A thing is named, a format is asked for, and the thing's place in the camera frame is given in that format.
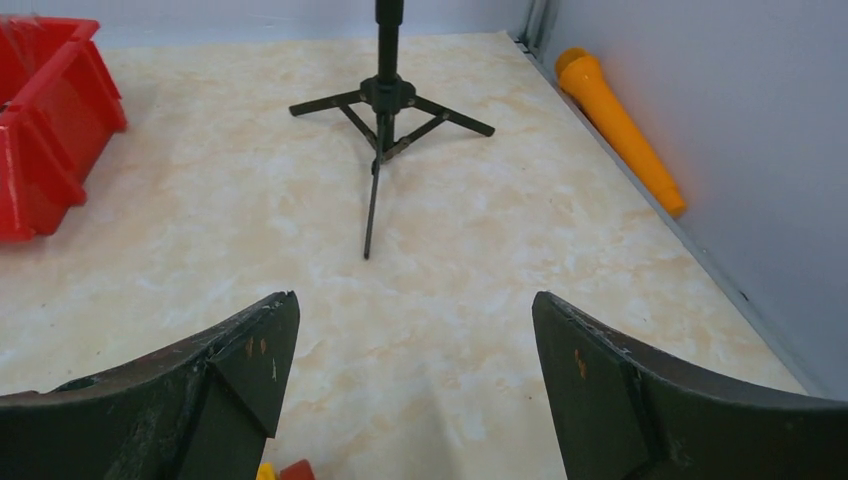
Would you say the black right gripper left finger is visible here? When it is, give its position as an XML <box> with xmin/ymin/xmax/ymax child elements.
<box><xmin>1</xmin><ymin>292</ymin><xmax>300</xmax><ymax>479</ymax></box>

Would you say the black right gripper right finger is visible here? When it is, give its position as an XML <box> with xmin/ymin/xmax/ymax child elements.
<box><xmin>532</xmin><ymin>291</ymin><xmax>847</xmax><ymax>479</ymax></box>

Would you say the red bin with clear bags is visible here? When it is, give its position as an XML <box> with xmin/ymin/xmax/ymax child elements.
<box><xmin>1</xmin><ymin>15</ymin><xmax>127</xmax><ymax>243</ymax></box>

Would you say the orange flashlight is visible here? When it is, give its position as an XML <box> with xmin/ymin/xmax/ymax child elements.
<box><xmin>555</xmin><ymin>47</ymin><xmax>687</xmax><ymax>218</ymax></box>

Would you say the black mini tripod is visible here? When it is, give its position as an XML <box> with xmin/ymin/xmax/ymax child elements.
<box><xmin>289</xmin><ymin>0</ymin><xmax>495</xmax><ymax>259</ymax></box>

